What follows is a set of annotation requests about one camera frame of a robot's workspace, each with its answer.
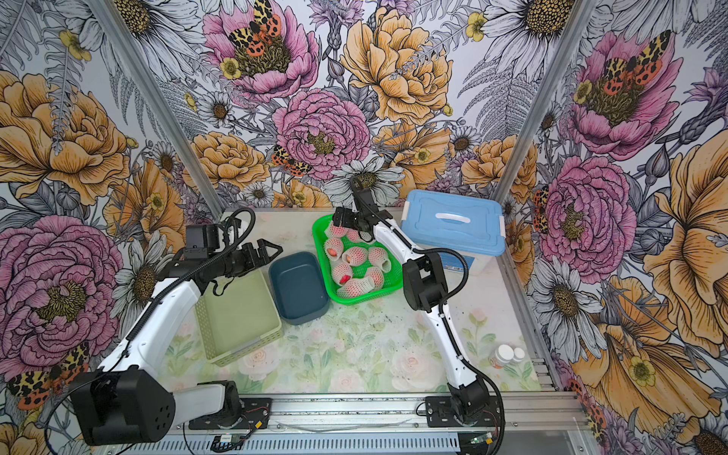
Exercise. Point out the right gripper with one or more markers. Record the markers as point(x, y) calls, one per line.
point(347, 212)

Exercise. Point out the aluminium front rail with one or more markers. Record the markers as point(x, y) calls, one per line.
point(387, 424)

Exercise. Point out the blue lidded storage box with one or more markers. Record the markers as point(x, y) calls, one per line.
point(474, 227)

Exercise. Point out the bright green plastic basket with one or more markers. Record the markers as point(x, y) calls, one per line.
point(392, 279)

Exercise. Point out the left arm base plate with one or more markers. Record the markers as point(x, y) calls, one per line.
point(255, 416)

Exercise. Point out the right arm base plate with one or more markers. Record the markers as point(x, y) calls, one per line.
point(438, 413)

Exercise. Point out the dark teal plastic tub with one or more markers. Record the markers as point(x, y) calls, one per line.
point(298, 288)

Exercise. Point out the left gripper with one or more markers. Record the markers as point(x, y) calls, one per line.
point(254, 263)

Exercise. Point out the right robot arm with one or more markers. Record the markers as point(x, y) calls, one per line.
point(425, 289)

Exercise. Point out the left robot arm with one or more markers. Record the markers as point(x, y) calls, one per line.
point(122, 402)

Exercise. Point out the pale green perforated basket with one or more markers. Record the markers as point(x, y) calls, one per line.
point(240, 320)

